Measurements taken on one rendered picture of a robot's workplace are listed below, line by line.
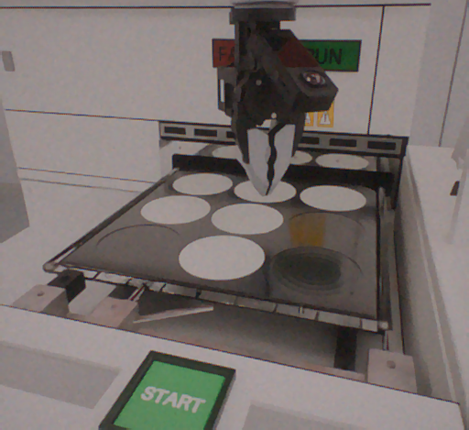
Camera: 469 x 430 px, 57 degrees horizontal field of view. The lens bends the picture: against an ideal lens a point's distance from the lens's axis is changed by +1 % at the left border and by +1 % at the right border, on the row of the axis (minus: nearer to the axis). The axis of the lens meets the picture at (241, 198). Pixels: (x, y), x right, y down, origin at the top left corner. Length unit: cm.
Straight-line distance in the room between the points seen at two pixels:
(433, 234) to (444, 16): 184
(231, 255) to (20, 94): 65
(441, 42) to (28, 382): 212
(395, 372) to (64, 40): 79
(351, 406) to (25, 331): 21
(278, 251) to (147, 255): 15
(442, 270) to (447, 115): 192
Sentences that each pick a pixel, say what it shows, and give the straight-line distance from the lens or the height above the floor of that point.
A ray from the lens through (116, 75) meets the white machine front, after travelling 87.
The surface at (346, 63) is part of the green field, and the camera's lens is 73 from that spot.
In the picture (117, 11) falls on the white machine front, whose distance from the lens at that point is 86.
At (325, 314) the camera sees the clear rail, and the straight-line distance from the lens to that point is 42.
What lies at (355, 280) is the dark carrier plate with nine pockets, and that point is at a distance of 48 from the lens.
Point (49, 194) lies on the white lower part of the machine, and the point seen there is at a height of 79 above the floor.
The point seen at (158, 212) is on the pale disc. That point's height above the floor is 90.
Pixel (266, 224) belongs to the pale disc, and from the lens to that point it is 58.
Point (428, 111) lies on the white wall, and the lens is 227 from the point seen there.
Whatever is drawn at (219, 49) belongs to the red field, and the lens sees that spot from 77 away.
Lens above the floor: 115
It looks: 23 degrees down
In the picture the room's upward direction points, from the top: straight up
